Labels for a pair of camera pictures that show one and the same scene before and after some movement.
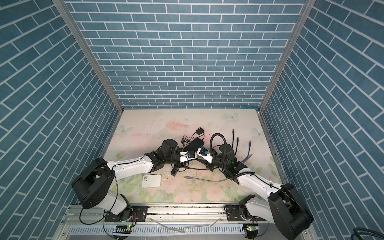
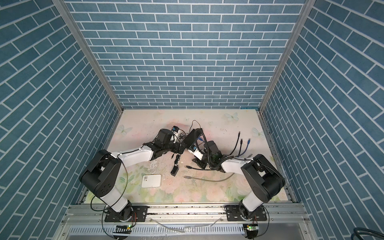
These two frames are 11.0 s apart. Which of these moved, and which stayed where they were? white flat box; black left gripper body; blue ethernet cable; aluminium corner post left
Moved: blue ethernet cable; black left gripper body
Stayed: aluminium corner post left; white flat box
